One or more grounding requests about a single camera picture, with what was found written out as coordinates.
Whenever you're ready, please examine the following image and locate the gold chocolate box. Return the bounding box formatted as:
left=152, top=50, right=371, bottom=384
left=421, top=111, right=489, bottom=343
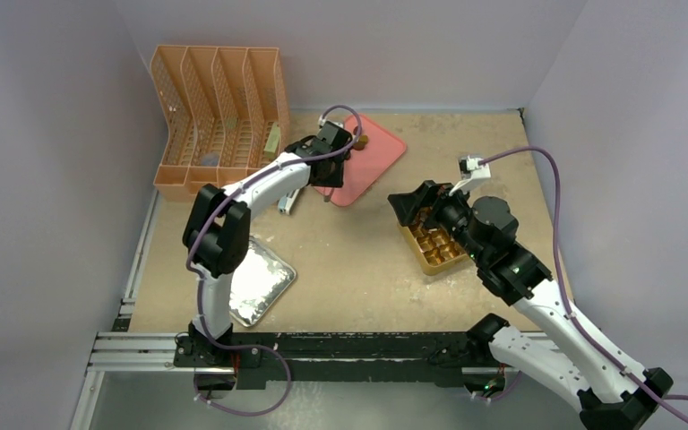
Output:
left=400, top=209, right=469, bottom=276

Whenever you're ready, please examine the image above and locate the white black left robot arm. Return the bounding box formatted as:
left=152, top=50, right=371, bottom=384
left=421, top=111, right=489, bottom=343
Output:
left=183, top=121, right=357, bottom=366

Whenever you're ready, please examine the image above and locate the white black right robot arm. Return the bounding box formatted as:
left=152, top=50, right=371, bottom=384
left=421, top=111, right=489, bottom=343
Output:
left=387, top=180, right=673, bottom=429

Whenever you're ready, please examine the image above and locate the pink plastic tray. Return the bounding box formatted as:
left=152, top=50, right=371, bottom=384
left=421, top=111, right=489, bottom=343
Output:
left=314, top=115, right=407, bottom=207

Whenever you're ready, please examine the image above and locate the green eraser block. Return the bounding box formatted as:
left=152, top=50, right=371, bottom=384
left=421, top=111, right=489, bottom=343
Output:
left=262, top=122, right=280, bottom=160

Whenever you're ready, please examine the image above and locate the grey blue stapler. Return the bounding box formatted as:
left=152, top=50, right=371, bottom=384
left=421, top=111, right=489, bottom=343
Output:
left=278, top=189, right=301, bottom=215

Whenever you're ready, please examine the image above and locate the orange plastic file organizer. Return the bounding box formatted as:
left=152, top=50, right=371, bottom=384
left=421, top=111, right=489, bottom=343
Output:
left=150, top=45, right=291, bottom=202

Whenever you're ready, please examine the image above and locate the silver foil tray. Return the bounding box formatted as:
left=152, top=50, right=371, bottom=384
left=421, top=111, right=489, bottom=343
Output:
left=229, top=236, right=297, bottom=328

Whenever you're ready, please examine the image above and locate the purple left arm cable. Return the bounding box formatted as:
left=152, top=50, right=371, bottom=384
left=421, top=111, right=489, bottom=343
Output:
left=185, top=105, right=364, bottom=417

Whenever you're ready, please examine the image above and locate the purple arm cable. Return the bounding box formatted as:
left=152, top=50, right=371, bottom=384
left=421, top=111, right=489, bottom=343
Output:
left=185, top=105, right=364, bottom=417
left=477, top=146, right=688, bottom=430

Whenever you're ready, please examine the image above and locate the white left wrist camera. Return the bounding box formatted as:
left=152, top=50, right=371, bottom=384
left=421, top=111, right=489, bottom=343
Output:
left=317, top=116, right=345, bottom=129

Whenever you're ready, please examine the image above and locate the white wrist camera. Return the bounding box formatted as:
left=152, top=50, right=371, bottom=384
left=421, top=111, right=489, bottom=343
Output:
left=317, top=116, right=345, bottom=129
left=449, top=155, right=491, bottom=195

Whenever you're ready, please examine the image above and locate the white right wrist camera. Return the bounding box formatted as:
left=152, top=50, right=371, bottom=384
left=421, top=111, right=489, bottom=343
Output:
left=449, top=155, right=491, bottom=195

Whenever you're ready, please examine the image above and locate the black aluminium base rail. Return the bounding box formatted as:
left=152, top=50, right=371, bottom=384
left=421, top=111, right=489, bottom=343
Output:
left=85, top=331, right=564, bottom=393

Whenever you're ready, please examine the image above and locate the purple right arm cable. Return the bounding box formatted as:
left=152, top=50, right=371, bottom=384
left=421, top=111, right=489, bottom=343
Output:
left=477, top=146, right=688, bottom=430

